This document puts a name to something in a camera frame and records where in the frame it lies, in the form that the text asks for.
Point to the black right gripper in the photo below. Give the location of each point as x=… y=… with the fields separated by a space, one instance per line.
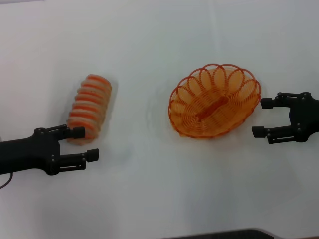
x=306 y=117

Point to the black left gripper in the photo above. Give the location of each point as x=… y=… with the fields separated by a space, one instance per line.
x=32 y=154

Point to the orange plastic woven basket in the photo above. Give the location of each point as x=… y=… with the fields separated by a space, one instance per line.
x=211 y=112

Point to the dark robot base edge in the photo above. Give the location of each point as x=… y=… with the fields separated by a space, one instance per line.
x=224 y=234

